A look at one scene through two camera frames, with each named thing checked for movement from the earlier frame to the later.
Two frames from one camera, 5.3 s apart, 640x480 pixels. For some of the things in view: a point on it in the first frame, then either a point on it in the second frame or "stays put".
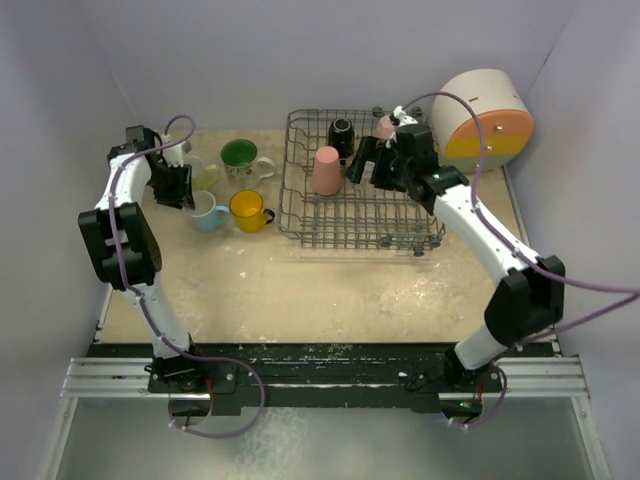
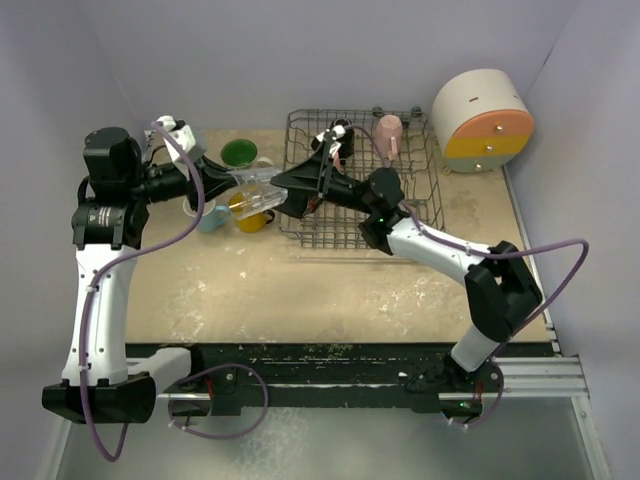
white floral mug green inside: x=243 y=167 stays put
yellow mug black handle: x=247 y=208 stays put
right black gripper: x=372 y=149 -> x=302 y=183
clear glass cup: x=368 y=171 -> x=255 y=192
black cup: x=341 y=137 stays put
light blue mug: x=207 y=216 stays put
